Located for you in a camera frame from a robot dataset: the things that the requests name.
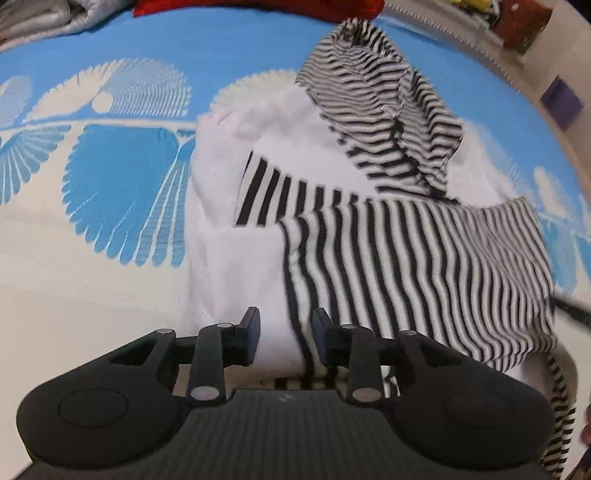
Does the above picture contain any blue white patterned bedsheet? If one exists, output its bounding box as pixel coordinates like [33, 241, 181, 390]
[0, 11, 591, 480]

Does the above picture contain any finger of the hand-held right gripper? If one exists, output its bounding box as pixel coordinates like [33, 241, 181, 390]
[553, 296, 591, 325]

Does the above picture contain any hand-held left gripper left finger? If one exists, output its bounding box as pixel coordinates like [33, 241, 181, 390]
[108, 307, 260, 403]

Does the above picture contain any purple box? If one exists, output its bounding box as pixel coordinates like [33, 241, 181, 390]
[539, 78, 583, 131]

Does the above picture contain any grey folded cloth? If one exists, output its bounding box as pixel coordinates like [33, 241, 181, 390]
[0, 0, 139, 52]

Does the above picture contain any red cloth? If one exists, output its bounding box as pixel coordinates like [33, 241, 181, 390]
[133, 0, 386, 19]

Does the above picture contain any striped white hooded top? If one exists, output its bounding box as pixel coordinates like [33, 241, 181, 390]
[185, 18, 579, 480]

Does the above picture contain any brown box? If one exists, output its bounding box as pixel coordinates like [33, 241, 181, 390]
[490, 0, 553, 55]

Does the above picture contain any yellow item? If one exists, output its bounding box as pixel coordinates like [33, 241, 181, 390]
[445, 0, 498, 14]

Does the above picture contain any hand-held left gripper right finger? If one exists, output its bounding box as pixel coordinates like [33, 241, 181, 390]
[312, 308, 467, 403]

